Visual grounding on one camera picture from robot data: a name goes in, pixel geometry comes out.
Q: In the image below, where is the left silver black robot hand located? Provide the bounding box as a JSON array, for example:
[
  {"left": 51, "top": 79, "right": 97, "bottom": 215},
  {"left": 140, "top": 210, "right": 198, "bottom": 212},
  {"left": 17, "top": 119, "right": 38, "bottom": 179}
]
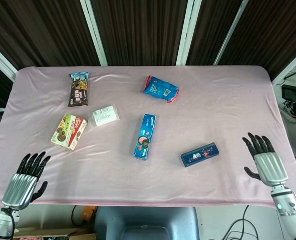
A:
[{"left": 1, "top": 151, "right": 51, "bottom": 211}]

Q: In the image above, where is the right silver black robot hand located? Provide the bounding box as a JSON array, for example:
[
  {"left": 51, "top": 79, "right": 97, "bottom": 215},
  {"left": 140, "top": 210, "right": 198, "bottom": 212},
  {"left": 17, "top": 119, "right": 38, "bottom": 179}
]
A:
[{"left": 242, "top": 132, "right": 288, "bottom": 187}]

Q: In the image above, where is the blue glasses case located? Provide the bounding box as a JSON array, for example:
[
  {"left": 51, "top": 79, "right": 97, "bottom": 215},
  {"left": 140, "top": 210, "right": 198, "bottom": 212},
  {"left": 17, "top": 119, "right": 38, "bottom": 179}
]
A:
[{"left": 180, "top": 142, "right": 220, "bottom": 168}]

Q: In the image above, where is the white orange sneaker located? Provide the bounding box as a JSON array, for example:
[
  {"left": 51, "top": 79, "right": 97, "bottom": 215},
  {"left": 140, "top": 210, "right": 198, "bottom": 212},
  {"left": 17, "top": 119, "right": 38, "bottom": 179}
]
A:
[{"left": 279, "top": 107, "right": 296, "bottom": 123}]

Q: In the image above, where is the brown cardboard box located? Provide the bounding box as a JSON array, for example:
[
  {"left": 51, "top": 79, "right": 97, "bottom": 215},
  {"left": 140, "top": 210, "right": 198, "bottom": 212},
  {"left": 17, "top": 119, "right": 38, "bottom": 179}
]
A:
[{"left": 11, "top": 226, "right": 97, "bottom": 240}]

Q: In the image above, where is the cream red cookie box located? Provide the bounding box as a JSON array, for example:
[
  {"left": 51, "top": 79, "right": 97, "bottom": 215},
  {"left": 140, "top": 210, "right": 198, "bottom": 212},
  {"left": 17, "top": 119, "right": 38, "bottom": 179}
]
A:
[{"left": 50, "top": 113, "right": 88, "bottom": 151}]

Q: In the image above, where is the orange device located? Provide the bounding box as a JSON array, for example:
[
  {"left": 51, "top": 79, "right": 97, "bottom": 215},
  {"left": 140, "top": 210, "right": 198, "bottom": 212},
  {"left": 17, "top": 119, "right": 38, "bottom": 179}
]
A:
[{"left": 81, "top": 205, "right": 98, "bottom": 223}]

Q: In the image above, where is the black monitor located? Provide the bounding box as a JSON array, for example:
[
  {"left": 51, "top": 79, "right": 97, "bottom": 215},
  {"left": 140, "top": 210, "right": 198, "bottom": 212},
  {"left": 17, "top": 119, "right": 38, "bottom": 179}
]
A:
[{"left": 281, "top": 84, "right": 296, "bottom": 100}]

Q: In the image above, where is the pink tablecloth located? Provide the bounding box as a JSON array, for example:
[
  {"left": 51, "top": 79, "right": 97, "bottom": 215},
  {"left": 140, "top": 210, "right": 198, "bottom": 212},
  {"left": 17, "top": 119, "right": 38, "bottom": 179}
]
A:
[{"left": 0, "top": 65, "right": 296, "bottom": 210}]

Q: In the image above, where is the clear white labelled packet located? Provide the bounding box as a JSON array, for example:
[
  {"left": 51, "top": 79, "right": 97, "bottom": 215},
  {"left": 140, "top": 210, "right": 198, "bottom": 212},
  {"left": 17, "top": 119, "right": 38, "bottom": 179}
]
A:
[{"left": 88, "top": 104, "right": 120, "bottom": 128}]

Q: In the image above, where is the dark chocolate snack bag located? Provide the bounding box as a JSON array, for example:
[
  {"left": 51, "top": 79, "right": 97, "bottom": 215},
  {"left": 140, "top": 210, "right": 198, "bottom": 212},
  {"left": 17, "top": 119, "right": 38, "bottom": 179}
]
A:
[{"left": 68, "top": 71, "right": 90, "bottom": 108}]

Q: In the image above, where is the blue Oreo cookie box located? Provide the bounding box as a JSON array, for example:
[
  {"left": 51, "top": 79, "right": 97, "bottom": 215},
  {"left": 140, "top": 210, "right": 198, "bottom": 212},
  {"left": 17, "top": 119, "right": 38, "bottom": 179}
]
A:
[{"left": 133, "top": 113, "right": 157, "bottom": 160}]

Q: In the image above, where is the blue red snack bag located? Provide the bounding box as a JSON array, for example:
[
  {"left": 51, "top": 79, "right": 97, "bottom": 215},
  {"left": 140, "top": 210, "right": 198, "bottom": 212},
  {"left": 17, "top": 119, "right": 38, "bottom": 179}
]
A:
[{"left": 143, "top": 75, "right": 180, "bottom": 104}]

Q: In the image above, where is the black floor cable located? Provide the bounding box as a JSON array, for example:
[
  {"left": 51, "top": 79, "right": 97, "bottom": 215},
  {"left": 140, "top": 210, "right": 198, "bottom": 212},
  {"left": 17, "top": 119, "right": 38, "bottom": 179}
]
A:
[
  {"left": 225, "top": 204, "right": 272, "bottom": 240},
  {"left": 71, "top": 205, "right": 83, "bottom": 226}
]

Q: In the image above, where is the white frame post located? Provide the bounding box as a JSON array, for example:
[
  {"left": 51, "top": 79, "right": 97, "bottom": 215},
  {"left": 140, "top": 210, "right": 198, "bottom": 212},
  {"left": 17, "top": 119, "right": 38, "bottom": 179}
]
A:
[
  {"left": 214, "top": 0, "right": 250, "bottom": 66},
  {"left": 176, "top": 0, "right": 202, "bottom": 66},
  {"left": 0, "top": 39, "right": 18, "bottom": 81},
  {"left": 271, "top": 44, "right": 296, "bottom": 85},
  {"left": 80, "top": 0, "right": 108, "bottom": 66}
]

